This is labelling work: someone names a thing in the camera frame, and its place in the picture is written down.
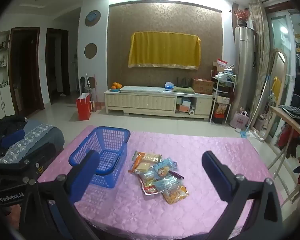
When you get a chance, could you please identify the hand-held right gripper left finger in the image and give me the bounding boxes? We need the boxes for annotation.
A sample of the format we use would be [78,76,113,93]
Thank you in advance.
[19,150,100,240]

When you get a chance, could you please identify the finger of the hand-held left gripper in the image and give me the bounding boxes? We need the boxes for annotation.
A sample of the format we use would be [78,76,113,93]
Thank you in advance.
[0,142,64,173]
[0,129,25,160]

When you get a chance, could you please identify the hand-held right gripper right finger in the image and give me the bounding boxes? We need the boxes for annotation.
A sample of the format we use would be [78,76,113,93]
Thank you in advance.
[202,151,285,240]

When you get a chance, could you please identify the blue plastic basket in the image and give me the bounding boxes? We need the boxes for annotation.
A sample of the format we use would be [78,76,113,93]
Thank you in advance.
[69,126,131,189]

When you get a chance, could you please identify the orange yellow snack packet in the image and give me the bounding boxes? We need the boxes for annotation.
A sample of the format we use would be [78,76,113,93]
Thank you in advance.
[162,185,190,205]

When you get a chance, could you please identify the light blue cartoon packet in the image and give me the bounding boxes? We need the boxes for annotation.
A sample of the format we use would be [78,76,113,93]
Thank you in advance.
[154,157,178,178]

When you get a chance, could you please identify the clear snack packet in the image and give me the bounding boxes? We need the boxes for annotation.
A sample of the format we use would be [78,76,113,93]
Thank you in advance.
[137,170,163,184]

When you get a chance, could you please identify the grey lace-trimmed sofa cover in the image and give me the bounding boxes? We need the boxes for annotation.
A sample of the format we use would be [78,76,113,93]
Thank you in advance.
[0,119,65,164]

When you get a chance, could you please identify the red paper bag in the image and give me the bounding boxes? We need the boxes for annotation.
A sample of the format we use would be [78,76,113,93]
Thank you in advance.
[76,92,92,121]

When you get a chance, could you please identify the pink bag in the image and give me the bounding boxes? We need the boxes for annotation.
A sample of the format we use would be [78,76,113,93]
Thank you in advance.
[230,107,249,129]

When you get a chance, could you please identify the pink quilted tablecloth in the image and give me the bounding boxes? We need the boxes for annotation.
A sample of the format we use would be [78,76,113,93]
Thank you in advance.
[37,125,284,238]

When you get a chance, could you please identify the mop with blue head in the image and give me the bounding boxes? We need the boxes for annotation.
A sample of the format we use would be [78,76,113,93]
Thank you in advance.
[240,74,269,138]

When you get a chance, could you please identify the white shelf rack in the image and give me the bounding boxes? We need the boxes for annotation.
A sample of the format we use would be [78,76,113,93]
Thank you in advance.
[209,59,237,124]

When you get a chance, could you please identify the hanging clothes under table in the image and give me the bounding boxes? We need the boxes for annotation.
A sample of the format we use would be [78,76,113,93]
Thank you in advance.
[277,122,300,159]

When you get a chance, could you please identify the brown cardboard box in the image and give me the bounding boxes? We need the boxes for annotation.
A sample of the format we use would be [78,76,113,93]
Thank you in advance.
[192,78,214,95]

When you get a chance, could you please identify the wooden side table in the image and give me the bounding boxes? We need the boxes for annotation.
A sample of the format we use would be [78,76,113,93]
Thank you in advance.
[266,105,300,205]

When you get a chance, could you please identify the cream TV cabinet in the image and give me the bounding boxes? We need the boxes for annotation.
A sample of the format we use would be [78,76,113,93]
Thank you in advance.
[104,86,214,120]

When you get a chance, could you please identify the arched wooden mirror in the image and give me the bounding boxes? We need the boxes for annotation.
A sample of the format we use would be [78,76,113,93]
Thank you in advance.
[262,49,289,140]

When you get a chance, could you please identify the white cabinet mat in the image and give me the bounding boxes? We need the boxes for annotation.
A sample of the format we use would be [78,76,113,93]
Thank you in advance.
[120,86,165,93]

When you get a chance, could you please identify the black router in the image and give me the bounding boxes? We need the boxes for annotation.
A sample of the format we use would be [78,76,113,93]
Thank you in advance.
[176,77,192,88]

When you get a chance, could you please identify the silver standing air conditioner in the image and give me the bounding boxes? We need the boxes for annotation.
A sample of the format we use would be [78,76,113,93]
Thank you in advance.
[234,26,255,110]

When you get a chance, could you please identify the patterned curtain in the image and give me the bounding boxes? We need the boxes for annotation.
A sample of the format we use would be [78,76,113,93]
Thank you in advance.
[249,0,270,130]

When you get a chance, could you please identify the yellow cloth cover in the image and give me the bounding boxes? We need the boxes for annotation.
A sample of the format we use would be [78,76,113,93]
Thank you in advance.
[128,32,201,70]

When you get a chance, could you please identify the vase of red flowers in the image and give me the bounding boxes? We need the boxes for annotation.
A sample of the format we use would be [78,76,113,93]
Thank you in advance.
[236,9,251,27]

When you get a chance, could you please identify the dark wooden door frame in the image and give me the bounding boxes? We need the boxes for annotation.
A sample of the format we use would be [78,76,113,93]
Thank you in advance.
[9,27,45,117]
[45,28,71,103]

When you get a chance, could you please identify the long-handled dustpan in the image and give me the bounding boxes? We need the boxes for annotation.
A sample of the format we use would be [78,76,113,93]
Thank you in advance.
[86,73,102,112]

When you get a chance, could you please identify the brown round wall disc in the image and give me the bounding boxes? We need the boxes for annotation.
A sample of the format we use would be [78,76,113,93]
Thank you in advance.
[84,43,98,59]

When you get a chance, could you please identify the blue round wall clock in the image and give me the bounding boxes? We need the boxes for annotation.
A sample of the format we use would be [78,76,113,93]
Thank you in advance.
[84,10,101,27]

